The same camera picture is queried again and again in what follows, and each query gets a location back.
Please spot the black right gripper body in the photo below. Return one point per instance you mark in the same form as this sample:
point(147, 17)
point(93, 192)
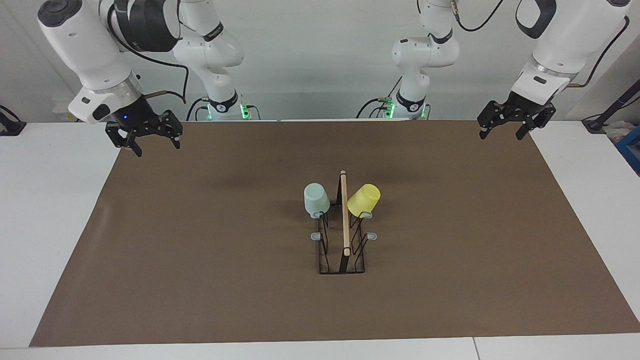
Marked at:
point(132, 115)

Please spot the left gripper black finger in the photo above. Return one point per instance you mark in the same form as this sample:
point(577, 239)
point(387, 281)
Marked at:
point(495, 114)
point(542, 116)

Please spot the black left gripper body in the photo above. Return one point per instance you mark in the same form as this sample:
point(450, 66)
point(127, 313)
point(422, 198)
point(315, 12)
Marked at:
point(527, 106)

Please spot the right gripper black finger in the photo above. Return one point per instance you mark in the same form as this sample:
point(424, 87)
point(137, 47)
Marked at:
point(120, 136)
point(167, 124)

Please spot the yellow plastic cup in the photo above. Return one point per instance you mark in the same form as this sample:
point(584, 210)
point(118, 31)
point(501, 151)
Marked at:
point(364, 200)

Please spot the pale green plastic cup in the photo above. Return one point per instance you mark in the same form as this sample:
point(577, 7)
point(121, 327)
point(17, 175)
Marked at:
point(316, 200)

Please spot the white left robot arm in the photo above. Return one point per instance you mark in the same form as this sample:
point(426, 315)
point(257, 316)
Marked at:
point(570, 45)

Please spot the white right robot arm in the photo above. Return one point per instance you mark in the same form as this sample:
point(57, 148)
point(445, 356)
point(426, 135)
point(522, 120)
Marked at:
point(85, 45)

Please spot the black stand pole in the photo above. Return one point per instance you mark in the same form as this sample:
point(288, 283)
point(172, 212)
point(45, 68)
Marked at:
point(617, 105)

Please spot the crumpled white plastic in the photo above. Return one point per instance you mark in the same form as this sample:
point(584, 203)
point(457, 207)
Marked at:
point(617, 131)

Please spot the blue box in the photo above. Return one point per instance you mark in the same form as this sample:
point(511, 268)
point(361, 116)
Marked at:
point(631, 147)

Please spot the black clamp base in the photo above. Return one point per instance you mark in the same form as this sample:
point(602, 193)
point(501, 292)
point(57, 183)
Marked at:
point(10, 125)

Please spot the brown table mat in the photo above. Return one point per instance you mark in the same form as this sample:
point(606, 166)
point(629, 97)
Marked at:
point(200, 300)

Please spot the white wall socket box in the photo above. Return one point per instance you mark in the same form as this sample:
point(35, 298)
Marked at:
point(62, 111)

